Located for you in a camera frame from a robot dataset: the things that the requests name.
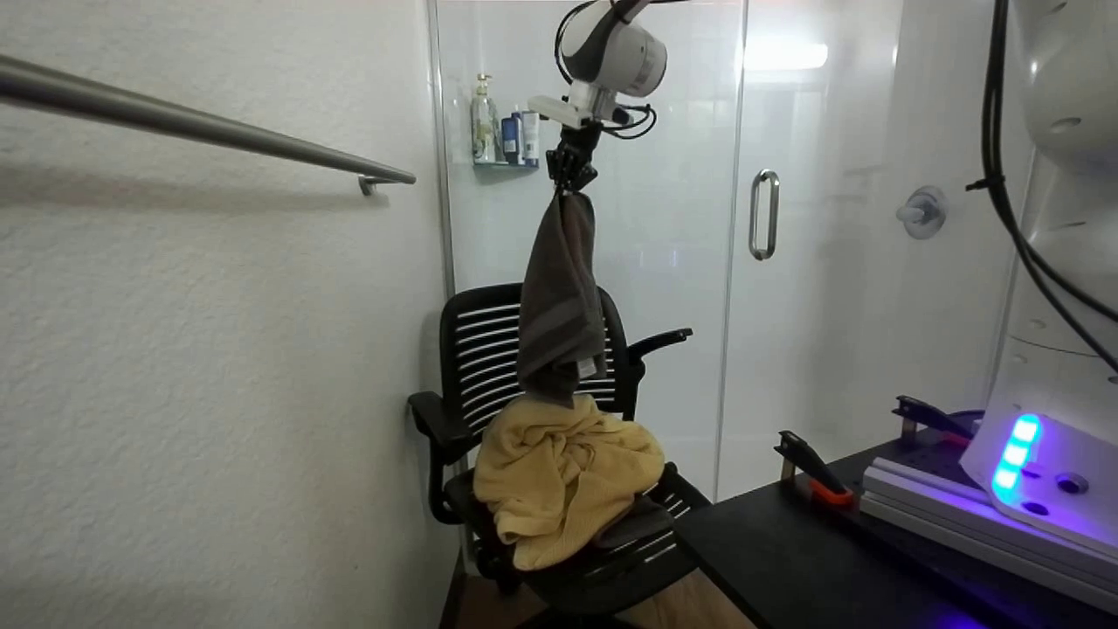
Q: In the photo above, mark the metal towel bar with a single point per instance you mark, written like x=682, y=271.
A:
x=56, y=92

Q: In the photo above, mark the yellow towel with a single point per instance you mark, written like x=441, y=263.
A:
x=553, y=477

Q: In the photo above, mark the chrome shower door handle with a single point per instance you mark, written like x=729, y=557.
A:
x=762, y=214

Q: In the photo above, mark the red black clamp tool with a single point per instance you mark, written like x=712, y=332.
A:
x=809, y=477

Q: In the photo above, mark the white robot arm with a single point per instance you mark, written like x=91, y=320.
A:
x=1047, y=174

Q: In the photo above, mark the chrome shower valve knob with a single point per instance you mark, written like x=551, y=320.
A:
x=923, y=212

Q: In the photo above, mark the white shampoo bottle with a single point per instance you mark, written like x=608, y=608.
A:
x=483, y=119

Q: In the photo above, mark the glass shower door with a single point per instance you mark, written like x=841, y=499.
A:
x=854, y=107

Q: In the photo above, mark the grey-brown towel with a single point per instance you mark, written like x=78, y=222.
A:
x=561, y=308

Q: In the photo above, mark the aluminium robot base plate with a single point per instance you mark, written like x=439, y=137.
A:
x=1059, y=534

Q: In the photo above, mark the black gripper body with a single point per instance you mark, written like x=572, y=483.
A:
x=572, y=163

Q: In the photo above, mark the blue toiletry container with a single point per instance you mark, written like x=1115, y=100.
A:
x=523, y=137

